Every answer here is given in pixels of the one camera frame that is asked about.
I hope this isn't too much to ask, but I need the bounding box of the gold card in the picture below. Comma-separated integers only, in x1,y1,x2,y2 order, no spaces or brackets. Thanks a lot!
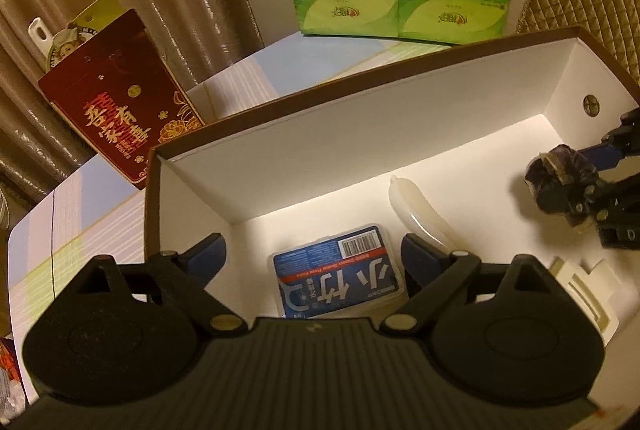
70,0,133,28

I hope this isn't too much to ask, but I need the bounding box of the blue floss pick box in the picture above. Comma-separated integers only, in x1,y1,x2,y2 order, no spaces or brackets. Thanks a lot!
272,223,407,318

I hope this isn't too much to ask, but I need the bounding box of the white claw hair clip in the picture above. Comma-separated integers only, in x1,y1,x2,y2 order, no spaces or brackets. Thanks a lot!
547,257,623,348

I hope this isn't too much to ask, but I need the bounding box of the checked tablecloth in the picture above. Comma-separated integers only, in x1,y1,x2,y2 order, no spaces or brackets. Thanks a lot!
7,33,451,406

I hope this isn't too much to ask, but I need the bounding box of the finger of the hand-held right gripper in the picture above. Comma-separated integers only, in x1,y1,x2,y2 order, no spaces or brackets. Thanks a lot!
567,175,640,223
580,107,640,173

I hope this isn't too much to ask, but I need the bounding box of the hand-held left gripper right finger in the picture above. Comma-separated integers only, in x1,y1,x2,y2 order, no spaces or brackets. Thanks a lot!
380,233,559,337

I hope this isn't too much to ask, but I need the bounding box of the round printed card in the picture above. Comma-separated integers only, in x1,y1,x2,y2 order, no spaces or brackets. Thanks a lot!
42,25,101,74

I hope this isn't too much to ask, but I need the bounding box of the white plastic handle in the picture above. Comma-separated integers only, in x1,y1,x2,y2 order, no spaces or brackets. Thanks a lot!
27,17,53,71

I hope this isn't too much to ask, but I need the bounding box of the brown cardboard box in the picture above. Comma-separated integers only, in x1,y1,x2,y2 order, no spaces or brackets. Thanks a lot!
144,26,640,411

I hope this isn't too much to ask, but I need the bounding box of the white tube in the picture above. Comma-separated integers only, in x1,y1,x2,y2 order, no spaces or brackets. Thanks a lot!
389,175,453,256

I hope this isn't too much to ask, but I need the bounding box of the brown scrunchie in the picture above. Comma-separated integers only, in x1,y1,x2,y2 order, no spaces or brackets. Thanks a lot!
522,146,601,231

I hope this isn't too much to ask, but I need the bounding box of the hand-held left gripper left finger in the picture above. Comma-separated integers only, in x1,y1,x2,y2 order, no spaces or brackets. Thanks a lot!
74,233,247,337

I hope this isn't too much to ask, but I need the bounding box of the red gift bag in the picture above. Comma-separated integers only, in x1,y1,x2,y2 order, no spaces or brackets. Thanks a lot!
39,9,206,190

